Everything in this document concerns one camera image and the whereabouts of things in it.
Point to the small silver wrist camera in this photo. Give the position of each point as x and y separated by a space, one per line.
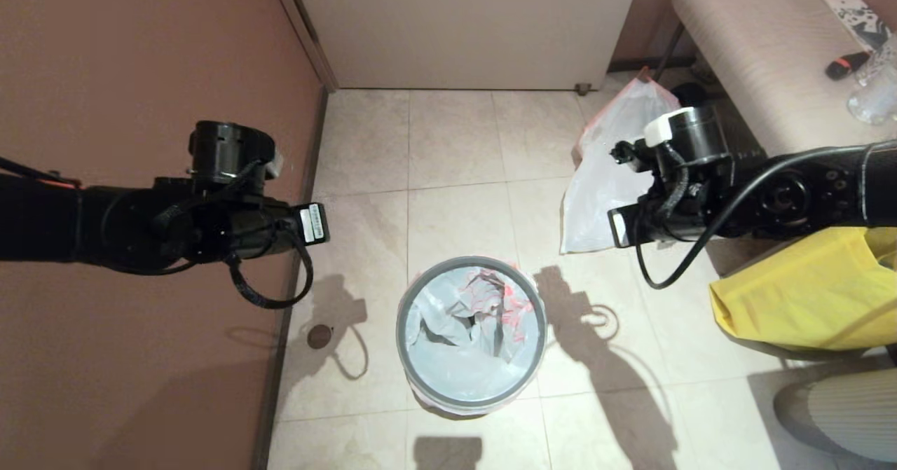
618 227
312 223

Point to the black and orange remote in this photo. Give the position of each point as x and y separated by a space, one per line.
848 65

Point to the yellow bag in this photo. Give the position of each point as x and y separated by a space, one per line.
792 295

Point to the white door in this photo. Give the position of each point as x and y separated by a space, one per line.
462 29

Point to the black slipper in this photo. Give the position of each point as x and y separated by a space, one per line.
690 94

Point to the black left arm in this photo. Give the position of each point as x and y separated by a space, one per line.
105 225

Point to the black and white brochure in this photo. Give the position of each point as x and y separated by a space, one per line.
862 20

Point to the grey ribbed rounded object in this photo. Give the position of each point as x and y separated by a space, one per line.
834 421

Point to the beige bench with metal legs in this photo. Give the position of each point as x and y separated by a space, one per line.
771 50

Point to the translucent white trash bag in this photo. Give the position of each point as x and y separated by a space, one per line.
476 344

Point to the beige door frame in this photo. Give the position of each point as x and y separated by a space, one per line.
305 36

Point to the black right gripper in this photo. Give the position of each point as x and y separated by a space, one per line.
666 221

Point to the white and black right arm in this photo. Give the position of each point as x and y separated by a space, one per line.
771 190

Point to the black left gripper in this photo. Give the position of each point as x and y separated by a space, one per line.
270 232

